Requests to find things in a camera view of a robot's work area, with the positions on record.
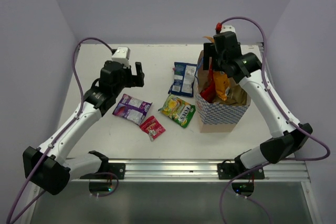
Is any purple white snack packet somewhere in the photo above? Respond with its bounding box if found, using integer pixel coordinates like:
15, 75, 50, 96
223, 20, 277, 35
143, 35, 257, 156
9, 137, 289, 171
112, 94, 152, 125

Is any orange snack packet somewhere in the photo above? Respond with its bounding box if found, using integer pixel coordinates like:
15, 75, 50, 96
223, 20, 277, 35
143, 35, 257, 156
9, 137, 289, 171
204, 35, 232, 101

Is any dark blue snack packet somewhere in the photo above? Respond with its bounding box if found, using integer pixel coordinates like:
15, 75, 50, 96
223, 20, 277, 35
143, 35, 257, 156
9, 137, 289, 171
168, 62, 197, 98

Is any light blue chips bag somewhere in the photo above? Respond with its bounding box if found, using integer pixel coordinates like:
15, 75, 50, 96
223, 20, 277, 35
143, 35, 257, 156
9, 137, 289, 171
213, 85, 247, 106

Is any red cookie snack bag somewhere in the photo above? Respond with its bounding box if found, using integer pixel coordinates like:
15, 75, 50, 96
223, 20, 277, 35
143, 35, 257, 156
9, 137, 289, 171
200, 65, 216, 103

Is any green Fox's candy bag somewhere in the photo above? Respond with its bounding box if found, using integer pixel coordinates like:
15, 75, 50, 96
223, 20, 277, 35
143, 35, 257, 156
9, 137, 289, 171
158, 94, 196, 129

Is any blue checkered paper bag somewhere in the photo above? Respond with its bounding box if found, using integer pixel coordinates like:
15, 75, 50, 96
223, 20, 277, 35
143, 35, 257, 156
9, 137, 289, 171
195, 51, 251, 133

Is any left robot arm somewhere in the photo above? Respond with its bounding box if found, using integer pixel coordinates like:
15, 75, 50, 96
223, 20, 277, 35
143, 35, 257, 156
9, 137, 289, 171
23, 60, 145, 195

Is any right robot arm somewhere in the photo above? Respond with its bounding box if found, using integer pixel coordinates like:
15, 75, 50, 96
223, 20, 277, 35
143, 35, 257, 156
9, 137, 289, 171
203, 31, 312, 178

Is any small red candy packet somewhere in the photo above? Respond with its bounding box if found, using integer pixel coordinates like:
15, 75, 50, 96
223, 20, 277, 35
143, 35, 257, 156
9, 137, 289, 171
140, 115, 166, 142

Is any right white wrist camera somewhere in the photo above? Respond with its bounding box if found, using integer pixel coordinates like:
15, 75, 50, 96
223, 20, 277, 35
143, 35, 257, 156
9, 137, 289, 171
215, 23, 236, 34

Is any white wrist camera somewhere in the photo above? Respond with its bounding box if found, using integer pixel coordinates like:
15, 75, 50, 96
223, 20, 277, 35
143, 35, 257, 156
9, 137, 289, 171
112, 47, 131, 68
215, 23, 236, 34

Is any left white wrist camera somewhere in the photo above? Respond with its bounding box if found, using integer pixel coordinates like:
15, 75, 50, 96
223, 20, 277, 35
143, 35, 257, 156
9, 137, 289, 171
112, 47, 131, 68

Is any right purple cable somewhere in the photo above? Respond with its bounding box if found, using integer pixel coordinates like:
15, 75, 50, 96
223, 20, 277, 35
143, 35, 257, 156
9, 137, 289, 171
219, 16, 331, 224

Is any purple cable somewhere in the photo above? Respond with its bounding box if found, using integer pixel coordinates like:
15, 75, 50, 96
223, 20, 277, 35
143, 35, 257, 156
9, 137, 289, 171
219, 16, 331, 224
5, 37, 119, 224

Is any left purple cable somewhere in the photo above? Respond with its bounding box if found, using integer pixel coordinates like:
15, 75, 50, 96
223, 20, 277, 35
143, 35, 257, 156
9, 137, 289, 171
5, 37, 119, 224

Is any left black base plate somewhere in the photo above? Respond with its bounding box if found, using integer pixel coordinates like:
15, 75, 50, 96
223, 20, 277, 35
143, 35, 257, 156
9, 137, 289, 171
89, 163, 125, 197

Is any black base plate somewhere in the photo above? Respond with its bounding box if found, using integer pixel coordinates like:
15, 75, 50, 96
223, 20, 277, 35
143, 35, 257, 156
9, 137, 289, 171
217, 159, 265, 193
89, 163, 125, 197

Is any aluminium mounting rail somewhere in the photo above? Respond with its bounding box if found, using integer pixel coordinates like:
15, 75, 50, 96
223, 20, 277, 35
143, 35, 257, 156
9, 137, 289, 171
103, 159, 310, 182

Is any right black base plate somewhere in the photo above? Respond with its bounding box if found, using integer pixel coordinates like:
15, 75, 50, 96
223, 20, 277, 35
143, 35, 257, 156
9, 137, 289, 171
217, 159, 265, 193

